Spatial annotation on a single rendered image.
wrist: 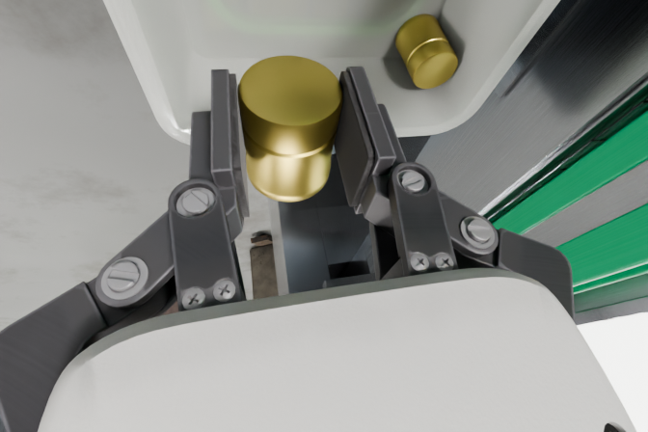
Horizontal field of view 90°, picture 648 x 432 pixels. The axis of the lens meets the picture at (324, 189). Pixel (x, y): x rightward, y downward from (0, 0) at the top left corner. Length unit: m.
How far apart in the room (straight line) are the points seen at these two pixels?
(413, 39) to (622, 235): 0.20
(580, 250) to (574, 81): 0.13
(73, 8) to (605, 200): 1.43
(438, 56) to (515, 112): 0.10
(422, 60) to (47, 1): 1.33
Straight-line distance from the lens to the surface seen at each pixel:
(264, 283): 3.06
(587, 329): 0.57
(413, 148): 0.93
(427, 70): 0.26
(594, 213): 0.31
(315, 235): 0.90
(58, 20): 1.50
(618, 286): 0.56
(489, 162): 0.35
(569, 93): 0.29
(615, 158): 0.30
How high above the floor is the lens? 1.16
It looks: 29 degrees down
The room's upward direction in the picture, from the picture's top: 168 degrees clockwise
